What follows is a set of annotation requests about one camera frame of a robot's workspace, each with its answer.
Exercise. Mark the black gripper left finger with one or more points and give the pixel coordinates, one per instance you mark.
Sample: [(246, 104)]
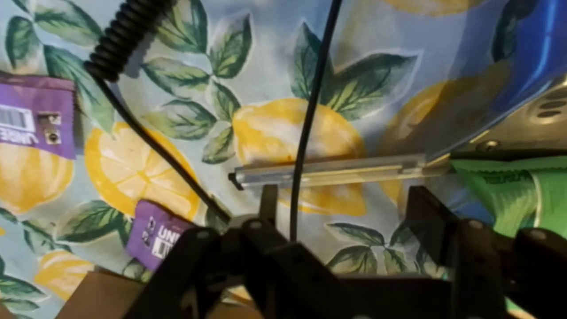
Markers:
[(272, 255)]

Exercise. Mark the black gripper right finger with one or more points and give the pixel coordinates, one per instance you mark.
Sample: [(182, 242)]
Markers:
[(473, 267)]

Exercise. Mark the green plastic object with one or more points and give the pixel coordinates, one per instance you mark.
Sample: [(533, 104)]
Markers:
[(508, 189)]

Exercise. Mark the lemon print tablecloth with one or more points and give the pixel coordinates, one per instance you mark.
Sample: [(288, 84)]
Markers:
[(267, 72)]

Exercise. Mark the blue metal hole punch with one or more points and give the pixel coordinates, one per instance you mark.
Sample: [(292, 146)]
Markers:
[(538, 42)]

